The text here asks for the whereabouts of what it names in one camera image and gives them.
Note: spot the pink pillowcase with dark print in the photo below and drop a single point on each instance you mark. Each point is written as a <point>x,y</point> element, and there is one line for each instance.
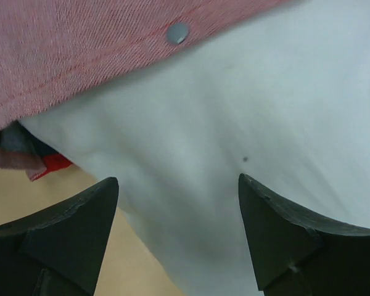
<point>53,50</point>

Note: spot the white pillow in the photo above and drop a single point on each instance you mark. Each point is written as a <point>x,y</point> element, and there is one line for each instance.
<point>284,98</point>

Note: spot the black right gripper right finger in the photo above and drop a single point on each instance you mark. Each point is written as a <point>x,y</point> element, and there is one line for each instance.
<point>296,251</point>

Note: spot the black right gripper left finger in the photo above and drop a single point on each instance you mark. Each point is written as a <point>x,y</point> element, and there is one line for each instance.
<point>59,250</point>

